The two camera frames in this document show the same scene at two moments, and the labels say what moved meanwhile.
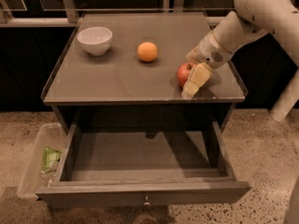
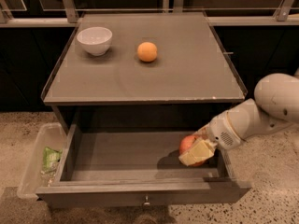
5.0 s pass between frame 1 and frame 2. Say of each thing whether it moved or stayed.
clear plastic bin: stayed
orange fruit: stayed
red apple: moved
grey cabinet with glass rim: stayed
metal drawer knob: stayed
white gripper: moved
